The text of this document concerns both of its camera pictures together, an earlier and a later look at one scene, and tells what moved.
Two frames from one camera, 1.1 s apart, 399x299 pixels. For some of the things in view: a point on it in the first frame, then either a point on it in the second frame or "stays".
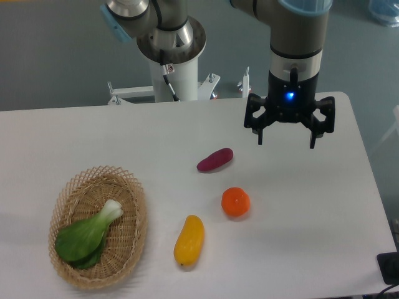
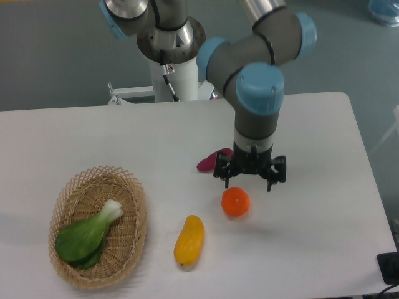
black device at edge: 388,265 stays
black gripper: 291,101 → 252,162
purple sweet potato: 216,159 stays
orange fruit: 235,201 stays
